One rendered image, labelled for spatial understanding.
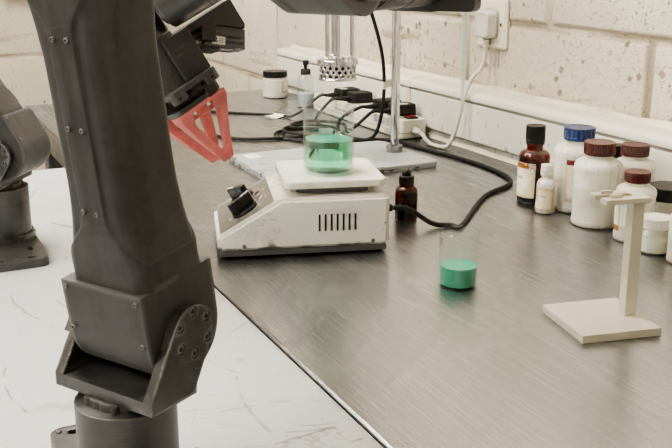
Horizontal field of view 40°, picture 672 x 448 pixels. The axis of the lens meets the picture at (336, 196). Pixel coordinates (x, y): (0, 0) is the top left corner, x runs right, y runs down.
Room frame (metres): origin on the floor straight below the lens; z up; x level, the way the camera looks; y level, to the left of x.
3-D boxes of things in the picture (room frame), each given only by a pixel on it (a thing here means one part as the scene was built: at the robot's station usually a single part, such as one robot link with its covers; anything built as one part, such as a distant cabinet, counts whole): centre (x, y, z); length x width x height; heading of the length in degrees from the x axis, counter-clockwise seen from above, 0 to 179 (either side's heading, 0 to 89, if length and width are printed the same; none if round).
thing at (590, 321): (0.82, -0.25, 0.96); 0.08 x 0.08 x 0.13; 14
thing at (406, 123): (1.90, -0.06, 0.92); 0.40 x 0.06 x 0.04; 26
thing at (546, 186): (1.21, -0.28, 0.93); 0.03 x 0.03 x 0.07
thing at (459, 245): (0.93, -0.13, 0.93); 0.04 x 0.04 x 0.06
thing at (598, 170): (1.15, -0.34, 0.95); 0.06 x 0.06 x 0.11
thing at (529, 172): (1.27, -0.28, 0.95); 0.04 x 0.04 x 0.11
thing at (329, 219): (1.08, 0.04, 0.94); 0.22 x 0.13 x 0.08; 99
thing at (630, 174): (1.09, -0.36, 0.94); 0.05 x 0.05 x 0.09
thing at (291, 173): (1.09, 0.01, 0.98); 0.12 x 0.12 x 0.01; 8
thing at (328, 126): (1.08, 0.01, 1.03); 0.07 x 0.06 x 0.08; 49
